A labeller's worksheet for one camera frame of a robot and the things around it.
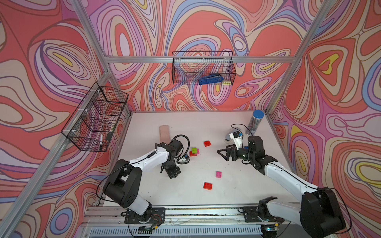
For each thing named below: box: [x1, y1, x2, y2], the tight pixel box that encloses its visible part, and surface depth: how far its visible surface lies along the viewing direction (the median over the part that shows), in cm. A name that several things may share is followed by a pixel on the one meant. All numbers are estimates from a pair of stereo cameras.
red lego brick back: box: [203, 140, 212, 147], surface depth 101 cm
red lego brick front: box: [202, 181, 213, 191], surface depth 84 cm
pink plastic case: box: [159, 124, 171, 145], surface depth 110 cm
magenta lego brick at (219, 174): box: [215, 171, 223, 179], surface depth 88 cm
